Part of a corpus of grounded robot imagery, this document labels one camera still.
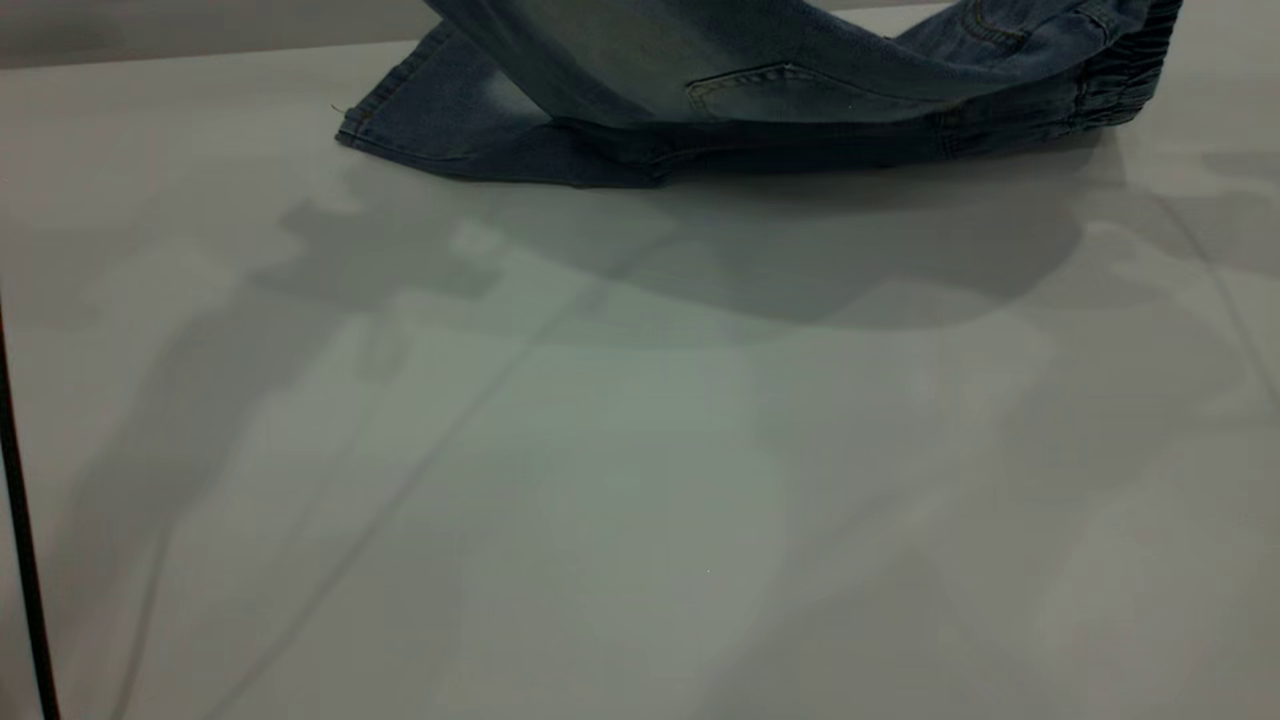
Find blue denim jeans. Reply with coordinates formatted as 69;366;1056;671
335;0;1185;190

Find black braided cable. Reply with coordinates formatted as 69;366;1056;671
0;298;62;720

